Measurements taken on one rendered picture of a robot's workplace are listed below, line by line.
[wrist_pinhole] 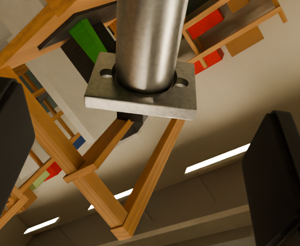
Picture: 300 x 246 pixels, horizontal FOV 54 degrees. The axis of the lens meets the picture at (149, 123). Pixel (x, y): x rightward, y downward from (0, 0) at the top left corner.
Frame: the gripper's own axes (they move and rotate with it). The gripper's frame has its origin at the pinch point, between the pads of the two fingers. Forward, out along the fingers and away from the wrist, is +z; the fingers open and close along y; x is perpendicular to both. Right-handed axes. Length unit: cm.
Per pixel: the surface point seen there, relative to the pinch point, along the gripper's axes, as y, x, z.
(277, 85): 253, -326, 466
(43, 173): -165, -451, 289
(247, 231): 192, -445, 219
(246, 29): 152, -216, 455
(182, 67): 1.9, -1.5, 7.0
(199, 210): 138, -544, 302
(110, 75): -2.0, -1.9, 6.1
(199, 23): 78, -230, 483
